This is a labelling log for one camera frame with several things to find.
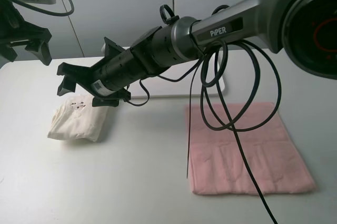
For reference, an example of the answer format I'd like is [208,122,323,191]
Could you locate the white towel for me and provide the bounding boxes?
[47,95,108,142]

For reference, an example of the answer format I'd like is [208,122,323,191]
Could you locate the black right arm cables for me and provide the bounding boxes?
[126,4,282,224]

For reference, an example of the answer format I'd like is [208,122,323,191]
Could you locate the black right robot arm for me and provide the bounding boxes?
[57,0,336,106]

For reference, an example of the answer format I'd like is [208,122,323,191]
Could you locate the white plastic tray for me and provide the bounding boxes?
[101,50,227,99]

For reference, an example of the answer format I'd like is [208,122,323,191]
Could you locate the pink towel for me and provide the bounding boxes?
[185,102,316,195]

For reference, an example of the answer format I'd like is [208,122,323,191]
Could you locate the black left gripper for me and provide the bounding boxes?
[0,0,52,65]

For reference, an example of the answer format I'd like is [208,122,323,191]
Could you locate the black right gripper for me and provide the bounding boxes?
[57,37,147,107]

